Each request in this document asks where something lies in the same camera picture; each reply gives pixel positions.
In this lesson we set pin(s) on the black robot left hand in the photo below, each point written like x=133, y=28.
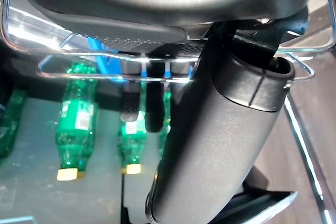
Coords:
x=215, y=140

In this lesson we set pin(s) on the green plastic drink bottle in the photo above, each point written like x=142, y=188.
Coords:
x=164, y=140
x=131, y=142
x=10, y=129
x=83, y=162
x=71, y=132

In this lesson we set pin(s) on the black flat panel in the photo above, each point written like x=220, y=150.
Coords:
x=252, y=205

